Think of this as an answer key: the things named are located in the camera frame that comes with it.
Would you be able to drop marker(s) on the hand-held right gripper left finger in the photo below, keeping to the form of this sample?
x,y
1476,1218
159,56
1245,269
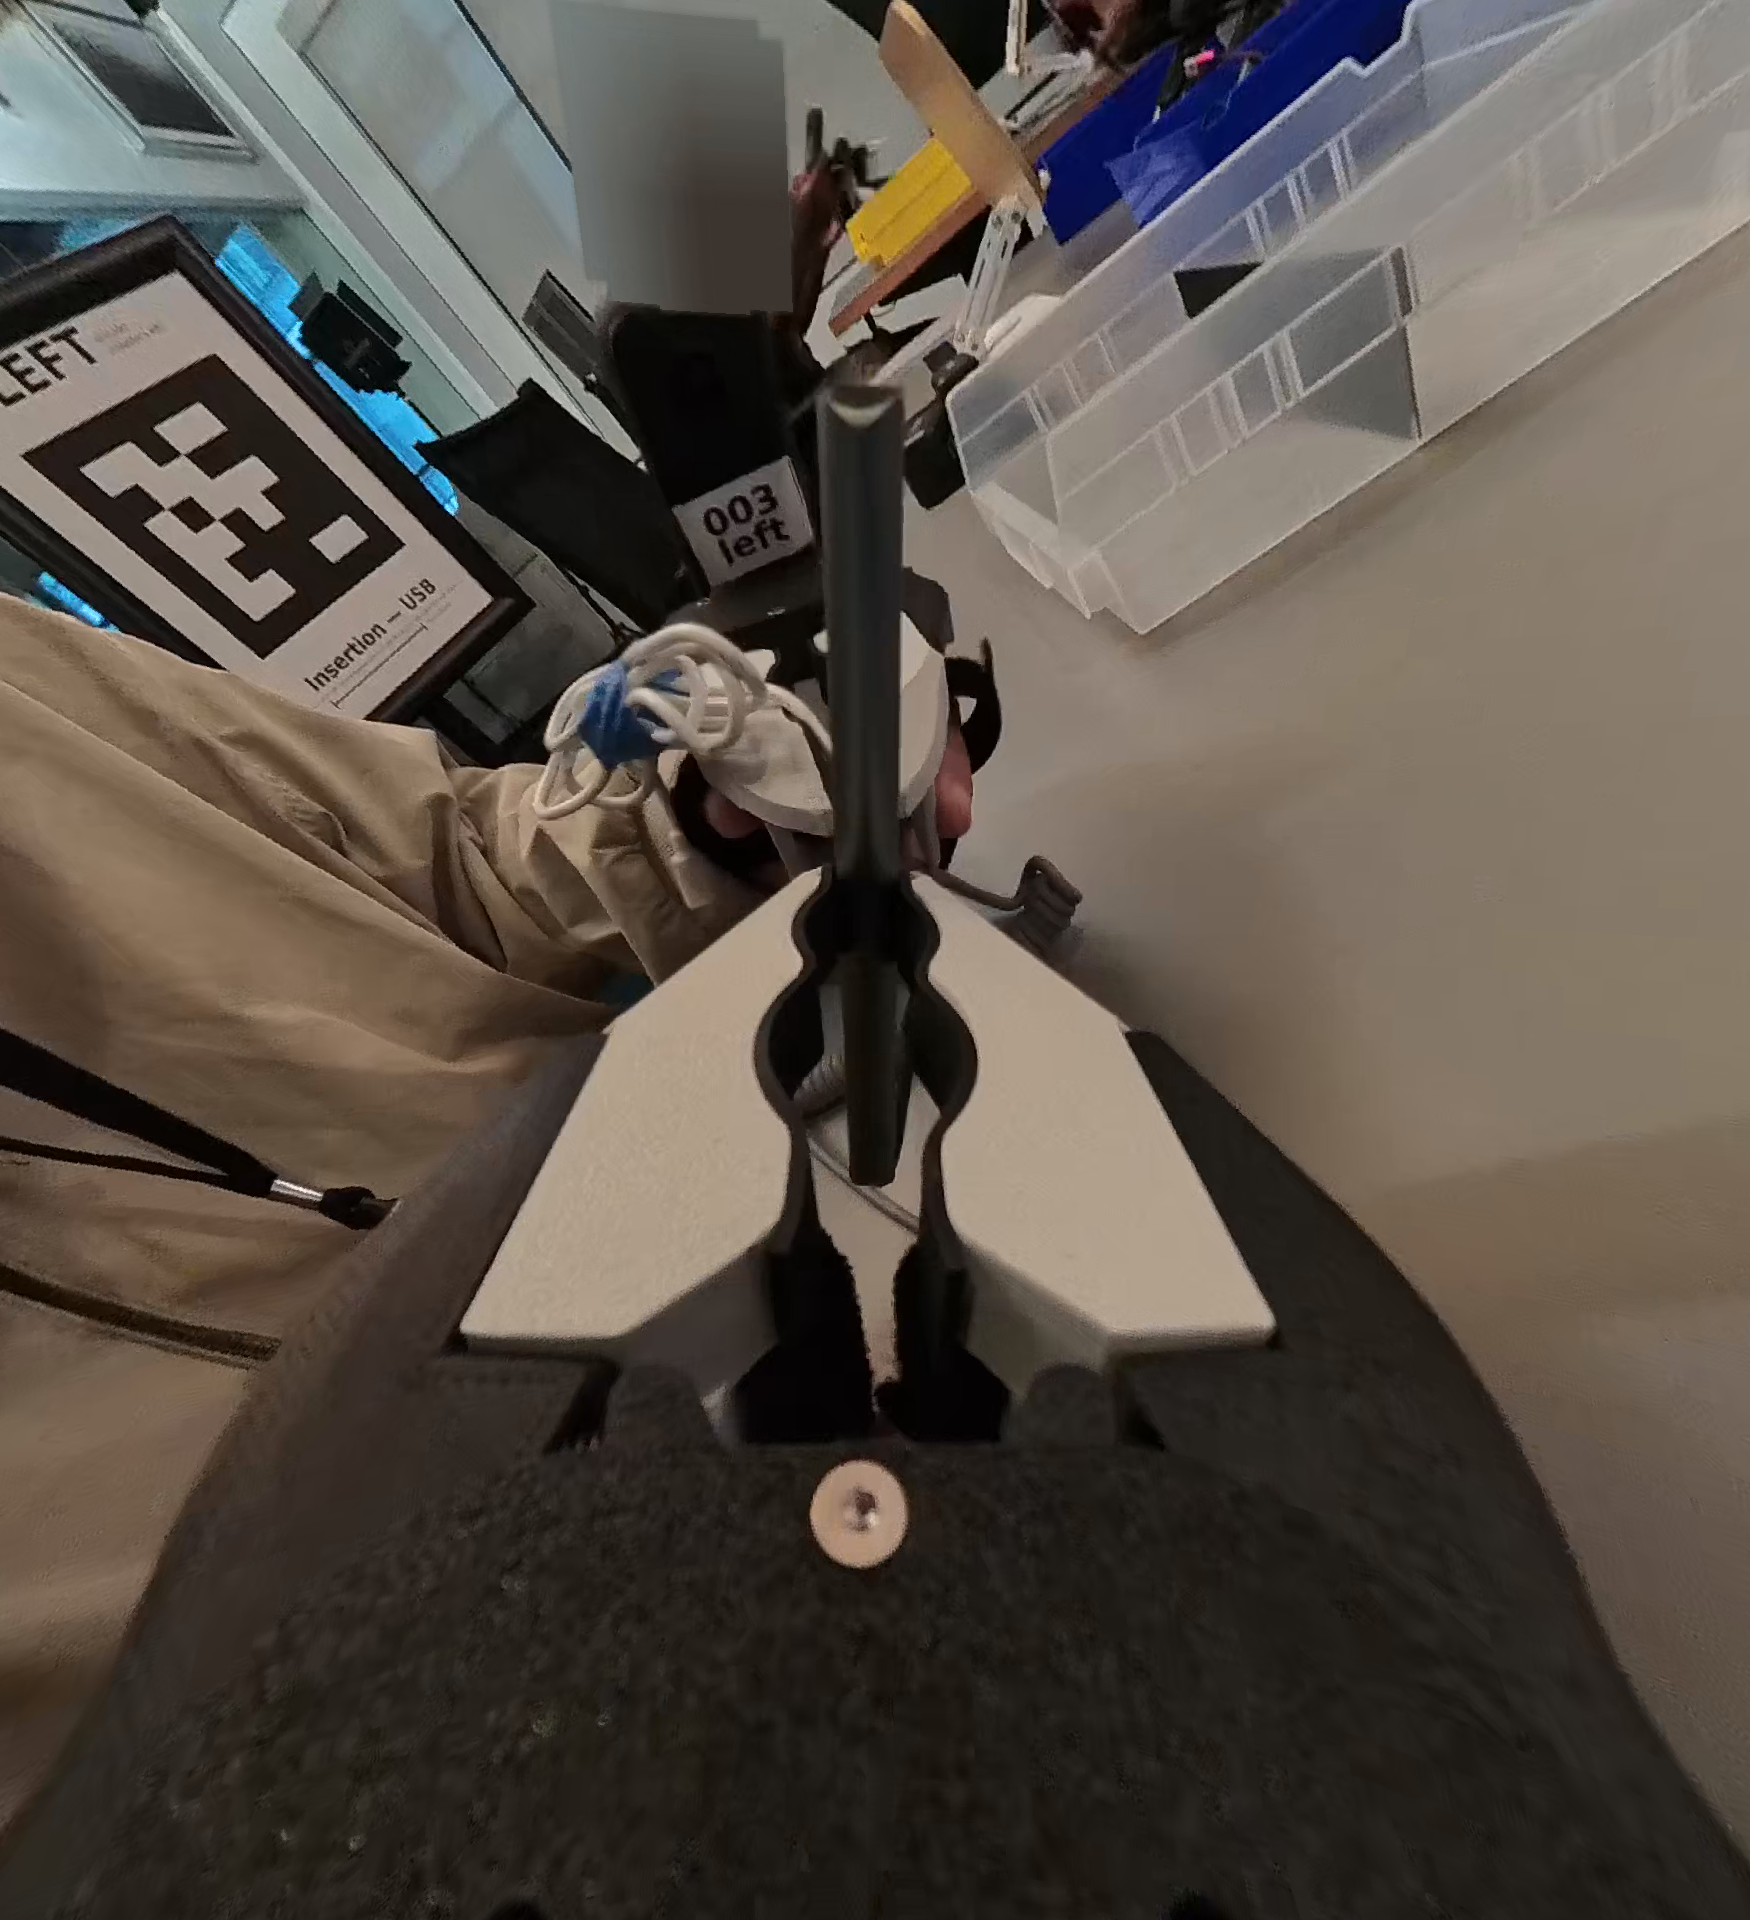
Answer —
x,y
632,1171

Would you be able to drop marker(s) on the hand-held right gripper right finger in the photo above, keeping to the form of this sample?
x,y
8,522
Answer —
x,y
1088,1171

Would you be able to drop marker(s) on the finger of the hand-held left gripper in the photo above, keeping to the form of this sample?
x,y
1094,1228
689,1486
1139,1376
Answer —
x,y
781,766

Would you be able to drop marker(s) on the dark grey usb hub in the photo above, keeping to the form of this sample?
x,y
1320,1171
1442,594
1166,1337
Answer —
x,y
862,680

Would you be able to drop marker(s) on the person's left forearm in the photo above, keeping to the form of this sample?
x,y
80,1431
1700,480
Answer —
x,y
544,869

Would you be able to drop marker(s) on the yellow plastic bin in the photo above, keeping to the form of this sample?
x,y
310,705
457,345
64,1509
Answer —
x,y
903,204

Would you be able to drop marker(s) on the bamboo book stand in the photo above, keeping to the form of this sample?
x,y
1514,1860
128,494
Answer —
x,y
949,93

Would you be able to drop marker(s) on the blue plastic bin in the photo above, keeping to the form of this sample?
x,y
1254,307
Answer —
x,y
1096,162

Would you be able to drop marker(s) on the black bin divider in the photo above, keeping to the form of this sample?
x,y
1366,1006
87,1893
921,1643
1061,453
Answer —
x,y
1216,293

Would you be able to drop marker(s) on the person's beige jacket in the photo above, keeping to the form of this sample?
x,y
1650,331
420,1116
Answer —
x,y
64,1354

